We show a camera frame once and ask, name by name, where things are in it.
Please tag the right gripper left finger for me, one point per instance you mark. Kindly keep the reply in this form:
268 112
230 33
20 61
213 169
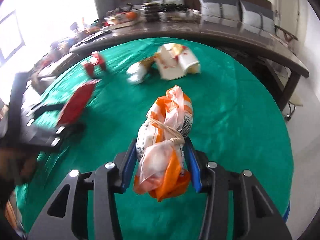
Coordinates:
114 177

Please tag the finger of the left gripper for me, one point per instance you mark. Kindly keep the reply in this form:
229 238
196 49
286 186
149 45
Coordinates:
57 134
41 108

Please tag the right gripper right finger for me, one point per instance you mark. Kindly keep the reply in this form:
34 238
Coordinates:
212 179

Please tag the crushed red soda can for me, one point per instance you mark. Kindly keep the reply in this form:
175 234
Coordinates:
74 107

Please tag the orange white plastic bag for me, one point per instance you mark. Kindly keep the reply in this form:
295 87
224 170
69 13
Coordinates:
161 170

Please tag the red snack packet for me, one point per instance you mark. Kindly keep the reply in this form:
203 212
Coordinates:
95 60

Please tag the white red paper bag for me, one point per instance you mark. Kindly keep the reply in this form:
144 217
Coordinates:
175 61

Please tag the blue plastic trash basket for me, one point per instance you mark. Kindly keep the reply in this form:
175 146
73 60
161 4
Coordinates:
287 212

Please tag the person's left hand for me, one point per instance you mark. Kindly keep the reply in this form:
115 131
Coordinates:
18 166

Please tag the green tablecloth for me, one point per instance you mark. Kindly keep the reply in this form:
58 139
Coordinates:
224 109

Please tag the fruit tray with orange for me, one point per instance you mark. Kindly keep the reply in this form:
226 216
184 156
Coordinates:
123 19

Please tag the beige rolling stool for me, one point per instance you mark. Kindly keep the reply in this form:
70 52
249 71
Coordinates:
293 103

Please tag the dark wooden coffee table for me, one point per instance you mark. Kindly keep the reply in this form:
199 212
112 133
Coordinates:
231 35

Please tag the potted green plant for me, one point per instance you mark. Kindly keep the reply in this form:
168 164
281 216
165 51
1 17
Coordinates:
150 9

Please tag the glass bowl of dark fruit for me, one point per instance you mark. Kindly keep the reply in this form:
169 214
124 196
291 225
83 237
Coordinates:
170 12

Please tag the grey pillow far right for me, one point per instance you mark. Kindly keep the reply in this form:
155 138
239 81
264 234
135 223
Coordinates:
257 16

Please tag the brown wooden sofa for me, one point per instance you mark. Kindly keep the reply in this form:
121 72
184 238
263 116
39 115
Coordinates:
212 2

